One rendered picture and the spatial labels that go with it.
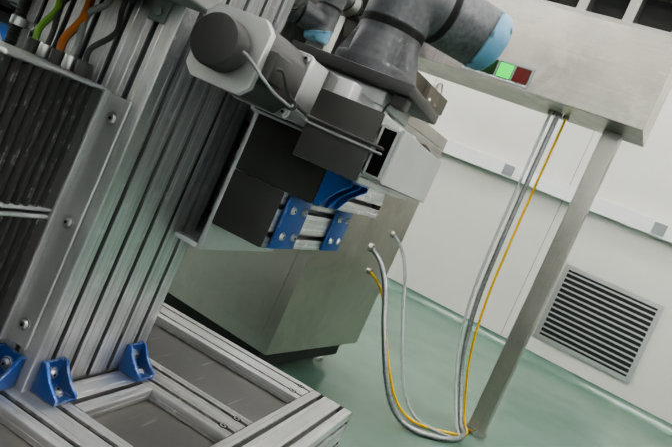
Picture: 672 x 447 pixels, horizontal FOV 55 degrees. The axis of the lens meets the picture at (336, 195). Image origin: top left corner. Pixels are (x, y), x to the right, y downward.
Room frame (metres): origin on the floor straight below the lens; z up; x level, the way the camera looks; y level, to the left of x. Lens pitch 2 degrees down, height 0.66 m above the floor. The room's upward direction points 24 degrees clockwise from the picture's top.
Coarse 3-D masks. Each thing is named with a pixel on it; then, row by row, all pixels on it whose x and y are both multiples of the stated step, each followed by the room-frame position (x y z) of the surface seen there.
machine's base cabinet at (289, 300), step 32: (352, 224) 1.92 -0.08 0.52; (384, 224) 2.13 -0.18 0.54; (192, 256) 1.93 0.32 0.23; (224, 256) 1.88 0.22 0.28; (256, 256) 1.84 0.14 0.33; (288, 256) 1.79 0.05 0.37; (320, 256) 1.83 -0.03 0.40; (352, 256) 2.01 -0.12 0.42; (384, 256) 2.24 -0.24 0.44; (192, 288) 1.91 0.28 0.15; (224, 288) 1.86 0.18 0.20; (256, 288) 1.82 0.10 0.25; (288, 288) 1.78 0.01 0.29; (320, 288) 1.91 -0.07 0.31; (352, 288) 2.11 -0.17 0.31; (224, 320) 1.84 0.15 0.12; (256, 320) 1.80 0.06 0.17; (288, 320) 1.81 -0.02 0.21; (320, 320) 1.99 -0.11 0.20; (352, 320) 2.22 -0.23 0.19; (256, 352) 1.83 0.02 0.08; (288, 352) 1.98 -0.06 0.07; (320, 352) 2.19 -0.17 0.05
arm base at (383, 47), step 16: (368, 16) 1.10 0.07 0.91; (384, 16) 1.08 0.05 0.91; (352, 32) 1.12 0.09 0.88; (368, 32) 1.08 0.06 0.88; (384, 32) 1.08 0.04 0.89; (400, 32) 1.08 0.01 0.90; (416, 32) 1.09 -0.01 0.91; (352, 48) 1.08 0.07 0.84; (368, 48) 1.07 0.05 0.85; (384, 48) 1.07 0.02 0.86; (400, 48) 1.08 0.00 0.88; (416, 48) 1.11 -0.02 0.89; (368, 64) 1.06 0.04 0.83; (384, 64) 1.06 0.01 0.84; (400, 64) 1.08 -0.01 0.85; (416, 64) 1.11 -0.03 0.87
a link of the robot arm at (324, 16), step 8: (320, 0) 1.85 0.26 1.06; (312, 8) 1.83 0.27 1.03; (320, 8) 1.85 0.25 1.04; (328, 8) 1.84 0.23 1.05; (336, 8) 1.85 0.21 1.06; (304, 16) 1.82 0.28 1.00; (312, 16) 1.82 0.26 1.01; (320, 16) 1.83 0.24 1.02; (328, 16) 1.84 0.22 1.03; (336, 16) 1.86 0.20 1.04; (296, 24) 1.85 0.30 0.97; (304, 24) 1.83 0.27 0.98; (312, 24) 1.84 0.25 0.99; (320, 24) 1.84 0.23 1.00; (328, 24) 1.85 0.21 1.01; (336, 24) 1.88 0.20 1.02; (304, 32) 1.87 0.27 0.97; (312, 32) 1.84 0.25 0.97; (320, 32) 1.84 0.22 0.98; (328, 32) 1.85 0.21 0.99; (312, 40) 1.87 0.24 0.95; (320, 40) 1.85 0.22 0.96; (328, 40) 1.87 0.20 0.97
